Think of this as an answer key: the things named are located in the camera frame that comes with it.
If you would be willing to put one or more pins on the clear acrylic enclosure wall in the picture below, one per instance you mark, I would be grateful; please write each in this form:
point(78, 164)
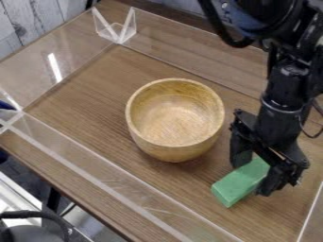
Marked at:
point(68, 83)

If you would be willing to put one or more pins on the black table leg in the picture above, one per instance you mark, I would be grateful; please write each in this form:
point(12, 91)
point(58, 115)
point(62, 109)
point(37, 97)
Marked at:
point(53, 199)

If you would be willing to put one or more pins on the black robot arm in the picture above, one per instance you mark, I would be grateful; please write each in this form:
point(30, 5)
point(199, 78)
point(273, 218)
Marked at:
point(287, 29)

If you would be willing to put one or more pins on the green rectangular block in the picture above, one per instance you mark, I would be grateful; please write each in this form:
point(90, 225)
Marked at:
point(240, 182)

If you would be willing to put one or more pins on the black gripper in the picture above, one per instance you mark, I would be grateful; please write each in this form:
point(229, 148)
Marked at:
point(268, 134)

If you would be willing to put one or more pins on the clear acrylic corner bracket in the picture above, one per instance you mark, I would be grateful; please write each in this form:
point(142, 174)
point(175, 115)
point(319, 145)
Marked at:
point(114, 32)

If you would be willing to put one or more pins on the brown wooden bowl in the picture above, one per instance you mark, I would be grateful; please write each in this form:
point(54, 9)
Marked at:
point(175, 116)

